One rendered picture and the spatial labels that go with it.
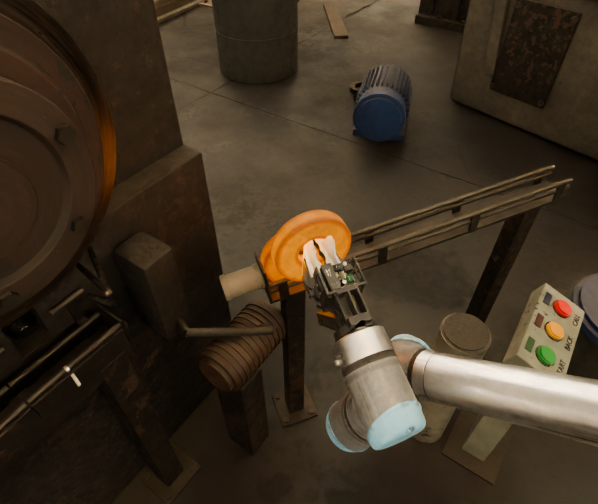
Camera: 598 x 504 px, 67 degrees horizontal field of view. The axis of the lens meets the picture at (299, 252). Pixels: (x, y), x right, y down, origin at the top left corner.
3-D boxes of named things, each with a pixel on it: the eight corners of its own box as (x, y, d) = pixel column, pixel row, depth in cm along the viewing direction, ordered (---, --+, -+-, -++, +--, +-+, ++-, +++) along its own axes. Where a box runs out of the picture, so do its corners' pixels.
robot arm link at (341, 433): (385, 419, 86) (416, 402, 76) (350, 467, 79) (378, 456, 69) (348, 383, 88) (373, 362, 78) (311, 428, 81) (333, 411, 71)
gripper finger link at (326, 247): (328, 214, 81) (348, 258, 77) (324, 232, 86) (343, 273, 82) (312, 218, 80) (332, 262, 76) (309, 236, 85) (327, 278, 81)
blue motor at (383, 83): (347, 147, 262) (352, 90, 238) (363, 102, 301) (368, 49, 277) (401, 154, 257) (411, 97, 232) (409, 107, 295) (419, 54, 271)
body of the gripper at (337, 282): (354, 251, 75) (385, 316, 70) (345, 274, 83) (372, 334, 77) (312, 263, 73) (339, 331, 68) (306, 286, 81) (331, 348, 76)
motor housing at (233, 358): (218, 443, 141) (189, 348, 103) (262, 389, 154) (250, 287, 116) (251, 467, 136) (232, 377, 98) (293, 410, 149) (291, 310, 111)
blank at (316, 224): (263, 225, 80) (269, 237, 77) (343, 197, 82) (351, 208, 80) (276, 281, 91) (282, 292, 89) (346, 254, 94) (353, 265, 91)
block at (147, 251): (137, 321, 106) (106, 248, 89) (163, 299, 110) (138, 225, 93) (169, 343, 101) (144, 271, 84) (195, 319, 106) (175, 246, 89)
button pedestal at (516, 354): (437, 460, 137) (502, 348, 94) (465, 399, 151) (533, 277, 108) (490, 493, 131) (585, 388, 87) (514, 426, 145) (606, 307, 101)
